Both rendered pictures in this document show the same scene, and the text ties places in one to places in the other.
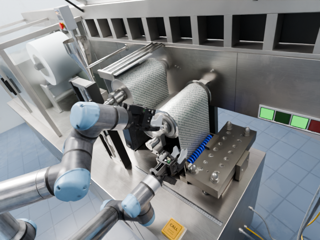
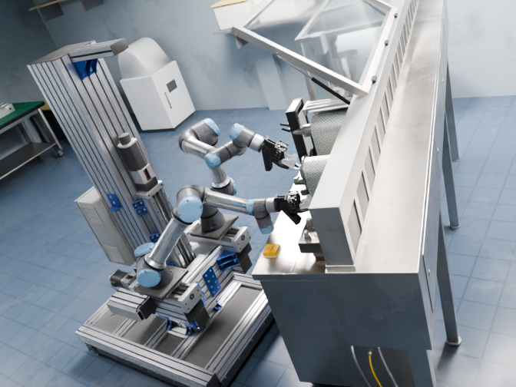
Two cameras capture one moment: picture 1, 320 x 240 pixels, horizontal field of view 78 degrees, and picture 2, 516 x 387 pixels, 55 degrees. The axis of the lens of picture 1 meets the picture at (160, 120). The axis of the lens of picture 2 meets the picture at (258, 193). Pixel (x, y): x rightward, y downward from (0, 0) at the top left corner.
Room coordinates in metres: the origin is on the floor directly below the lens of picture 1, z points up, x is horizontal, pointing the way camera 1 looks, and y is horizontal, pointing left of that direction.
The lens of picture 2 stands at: (-0.30, -1.81, 2.34)
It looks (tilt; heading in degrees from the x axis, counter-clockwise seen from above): 29 degrees down; 69
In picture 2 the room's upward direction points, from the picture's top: 20 degrees counter-clockwise
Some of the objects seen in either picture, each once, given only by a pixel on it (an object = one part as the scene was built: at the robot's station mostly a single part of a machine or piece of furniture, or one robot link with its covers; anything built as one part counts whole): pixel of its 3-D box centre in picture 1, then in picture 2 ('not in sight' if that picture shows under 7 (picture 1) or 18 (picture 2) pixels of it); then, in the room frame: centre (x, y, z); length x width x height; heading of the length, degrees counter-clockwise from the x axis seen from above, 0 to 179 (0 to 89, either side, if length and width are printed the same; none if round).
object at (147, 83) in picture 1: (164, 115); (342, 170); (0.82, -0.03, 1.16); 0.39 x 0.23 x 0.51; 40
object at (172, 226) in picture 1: (173, 230); (271, 249); (0.37, 0.06, 0.91); 0.07 x 0.07 x 0.02; 40
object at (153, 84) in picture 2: not in sight; (153, 84); (1.39, 5.17, 0.63); 0.71 x 0.60 x 1.26; 116
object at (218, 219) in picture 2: not in sight; (210, 217); (0.31, 0.70, 0.87); 0.15 x 0.15 x 0.10
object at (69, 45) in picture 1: (76, 44); not in sight; (1.26, 0.37, 1.50); 0.14 x 0.14 x 0.06
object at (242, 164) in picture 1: (243, 165); not in sight; (0.55, -0.33, 0.97); 0.10 x 0.03 x 0.11; 130
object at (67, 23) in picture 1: (64, 18); not in sight; (1.08, 0.32, 1.66); 0.07 x 0.07 x 0.10; 35
